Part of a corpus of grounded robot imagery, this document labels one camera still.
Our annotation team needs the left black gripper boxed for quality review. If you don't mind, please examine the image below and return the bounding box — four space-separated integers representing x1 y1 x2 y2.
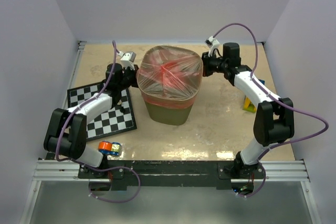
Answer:
118 65 151 91

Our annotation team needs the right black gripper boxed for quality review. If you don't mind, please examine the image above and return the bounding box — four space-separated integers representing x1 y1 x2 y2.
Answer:
191 52 227 78

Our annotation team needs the red plastic trash bag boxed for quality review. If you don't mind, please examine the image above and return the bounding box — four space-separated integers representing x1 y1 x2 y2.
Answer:
136 45 205 110

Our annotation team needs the olive green mesh trash bin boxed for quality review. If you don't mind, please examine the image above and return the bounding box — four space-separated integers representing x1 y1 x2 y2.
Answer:
143 45 203 126

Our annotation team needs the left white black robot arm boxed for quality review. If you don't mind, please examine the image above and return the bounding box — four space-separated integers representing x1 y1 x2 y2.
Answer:
44 63 139 178

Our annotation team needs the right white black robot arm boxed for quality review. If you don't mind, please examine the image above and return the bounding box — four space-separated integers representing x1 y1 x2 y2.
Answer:
202 37 295 178

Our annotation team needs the black white chessboard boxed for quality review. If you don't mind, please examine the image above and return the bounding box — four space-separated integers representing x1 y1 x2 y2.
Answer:
67 82 137 142

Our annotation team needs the colourful toy block stack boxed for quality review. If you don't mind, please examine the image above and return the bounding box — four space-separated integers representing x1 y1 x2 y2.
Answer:
243 78 267 113

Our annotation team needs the orange blue toy car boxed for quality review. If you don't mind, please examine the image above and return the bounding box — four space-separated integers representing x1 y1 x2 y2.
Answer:
98 141 122 156

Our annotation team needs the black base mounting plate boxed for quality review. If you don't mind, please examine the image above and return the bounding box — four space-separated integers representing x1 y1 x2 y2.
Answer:
78 160 266 194

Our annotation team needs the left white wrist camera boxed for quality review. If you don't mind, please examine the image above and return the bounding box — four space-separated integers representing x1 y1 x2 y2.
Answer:
118 51 137 70

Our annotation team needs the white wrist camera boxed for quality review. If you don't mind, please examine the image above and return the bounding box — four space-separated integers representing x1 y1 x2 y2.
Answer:
205 36 220 57
118 51 137 70

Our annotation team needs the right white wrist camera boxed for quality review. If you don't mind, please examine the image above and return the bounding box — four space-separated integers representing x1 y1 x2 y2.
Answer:
205 36 220 57

